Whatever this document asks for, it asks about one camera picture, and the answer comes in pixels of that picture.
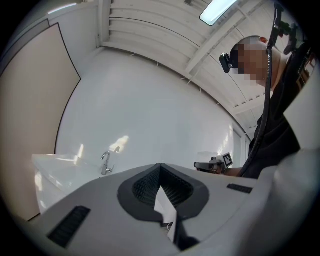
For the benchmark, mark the ceiling light panel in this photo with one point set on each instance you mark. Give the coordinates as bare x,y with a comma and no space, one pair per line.
217,11

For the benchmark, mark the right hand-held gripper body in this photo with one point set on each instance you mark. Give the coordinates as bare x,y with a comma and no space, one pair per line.
227,160

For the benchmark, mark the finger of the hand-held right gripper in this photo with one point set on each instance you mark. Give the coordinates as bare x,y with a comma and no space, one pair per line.
203,167

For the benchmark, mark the chrome sink faucet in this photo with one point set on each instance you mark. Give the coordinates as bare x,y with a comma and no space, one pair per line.
106,163

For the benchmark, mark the person's torso in black shirt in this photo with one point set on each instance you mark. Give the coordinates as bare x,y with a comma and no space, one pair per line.
275,130

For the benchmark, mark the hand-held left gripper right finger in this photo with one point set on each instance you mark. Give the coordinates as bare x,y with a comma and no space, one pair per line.
220,207

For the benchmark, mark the black head camera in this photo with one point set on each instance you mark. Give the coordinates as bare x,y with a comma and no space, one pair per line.
226,62

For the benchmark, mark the person's right forearm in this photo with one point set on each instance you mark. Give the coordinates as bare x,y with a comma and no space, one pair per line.
233,172

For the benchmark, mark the black neck mount bracket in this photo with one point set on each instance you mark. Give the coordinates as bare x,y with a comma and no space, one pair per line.
290,32

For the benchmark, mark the person's head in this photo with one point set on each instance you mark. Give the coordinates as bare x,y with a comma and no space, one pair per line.
255,62

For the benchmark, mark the large beige dark-framed board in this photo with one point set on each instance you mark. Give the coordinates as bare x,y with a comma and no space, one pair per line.
32,112

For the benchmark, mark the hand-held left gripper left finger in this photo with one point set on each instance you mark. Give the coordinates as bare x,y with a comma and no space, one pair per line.
100,212

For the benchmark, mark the white vanity cabinet with sink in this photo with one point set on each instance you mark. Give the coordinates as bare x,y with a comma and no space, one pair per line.
62,175

